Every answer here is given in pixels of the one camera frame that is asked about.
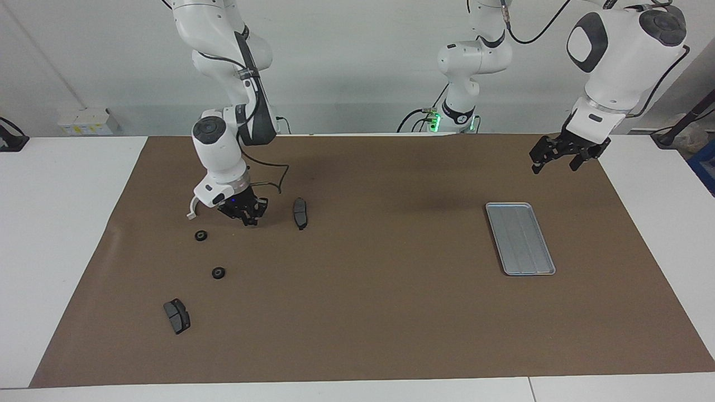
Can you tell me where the white wall socket box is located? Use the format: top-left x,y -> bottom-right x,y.
58,108 -> 121,136

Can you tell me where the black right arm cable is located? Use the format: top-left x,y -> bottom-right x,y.
196,22 -> 290,196

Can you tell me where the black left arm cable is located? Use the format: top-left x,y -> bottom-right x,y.
500,0 -> 691,118

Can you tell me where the black stand pole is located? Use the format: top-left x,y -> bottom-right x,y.
651,89 -> 715,149

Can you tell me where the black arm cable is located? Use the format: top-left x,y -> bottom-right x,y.
500,0 -> 691,118
196,22 -> 290,196

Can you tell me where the brown table mat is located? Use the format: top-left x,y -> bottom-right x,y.
29,133 -> 715,389

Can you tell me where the black table clamp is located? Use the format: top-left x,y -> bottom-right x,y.
0,116 -> 30,152

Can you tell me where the black base power cable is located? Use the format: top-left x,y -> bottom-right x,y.
397,108 -> 433,133

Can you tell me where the crumpled clear plastic bag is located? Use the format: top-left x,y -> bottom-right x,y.
679,122 -> 714,154

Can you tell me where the silver metal tray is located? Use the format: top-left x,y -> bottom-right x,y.
485,202 -> 556,276

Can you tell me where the wide grey brake pad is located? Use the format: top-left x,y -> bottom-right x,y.
163,298 -> 191,335

